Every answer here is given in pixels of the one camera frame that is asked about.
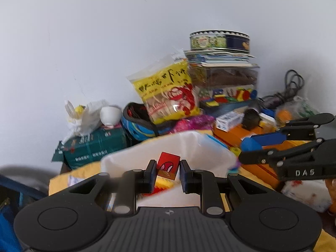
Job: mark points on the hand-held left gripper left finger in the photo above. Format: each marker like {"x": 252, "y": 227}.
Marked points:
{"x": 151, "y": 174}

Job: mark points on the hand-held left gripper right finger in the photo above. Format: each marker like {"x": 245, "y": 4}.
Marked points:
{"x": 183, "y": 176}

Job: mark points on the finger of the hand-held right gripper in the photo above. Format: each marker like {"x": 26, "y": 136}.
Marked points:
{"x": 257, "y": 156}
{"x": 270, "y": 137}

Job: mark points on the red printed toy block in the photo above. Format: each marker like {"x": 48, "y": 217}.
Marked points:
{"x": 168, "y": 164}

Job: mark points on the white plastic storage bin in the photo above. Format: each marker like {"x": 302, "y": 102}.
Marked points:
{"x": 199, "y": 157}

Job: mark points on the yellow plastic toy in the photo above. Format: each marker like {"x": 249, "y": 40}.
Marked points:
{"x": 235, "y": 152}

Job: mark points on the small black object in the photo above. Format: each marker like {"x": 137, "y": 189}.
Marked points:
{"x": 250, "y": 119}

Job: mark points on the orange box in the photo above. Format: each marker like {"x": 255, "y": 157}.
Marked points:
{"x": 236, "y": 136}

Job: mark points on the clear bag with orange ball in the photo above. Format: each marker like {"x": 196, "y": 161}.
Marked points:
{"x": 296, "y": 110}

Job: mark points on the small white blue box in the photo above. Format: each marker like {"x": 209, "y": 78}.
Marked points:
{"x": 228, "y": 120}

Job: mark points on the pink foil bag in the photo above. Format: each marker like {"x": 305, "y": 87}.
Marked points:
{"x": 191, "y": 123}

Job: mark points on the toy box with coloured shapes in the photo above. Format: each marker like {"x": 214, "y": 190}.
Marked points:
{"x": 228, "y": 95}

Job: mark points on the green carton box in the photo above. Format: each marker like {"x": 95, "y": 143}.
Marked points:
{"x": 94, "y": 147}

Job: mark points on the yellow blanket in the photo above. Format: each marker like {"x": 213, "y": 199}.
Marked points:
{"x": 81, "y": 173}

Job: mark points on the white bowl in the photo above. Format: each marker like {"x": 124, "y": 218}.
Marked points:
{"x": 110, "y": 115}

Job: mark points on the clear plastic container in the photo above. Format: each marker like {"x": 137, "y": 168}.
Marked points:
{"x": 223, "y": 76}

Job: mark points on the yellow snack bag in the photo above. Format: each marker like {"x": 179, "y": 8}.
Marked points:
{"x": 168, "y": 94}

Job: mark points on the white plastic bag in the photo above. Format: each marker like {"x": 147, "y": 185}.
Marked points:
{"x": 84, "y": 120}

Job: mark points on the stack of booklets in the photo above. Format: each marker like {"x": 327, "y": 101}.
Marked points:
{"x": 220, "y": 57}

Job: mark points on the round blue cookie tin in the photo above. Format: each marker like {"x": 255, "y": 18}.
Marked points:
{"x": 220, "y": 40}

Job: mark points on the dark blue fabric bag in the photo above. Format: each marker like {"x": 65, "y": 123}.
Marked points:
{"x": 10, "y": 215}

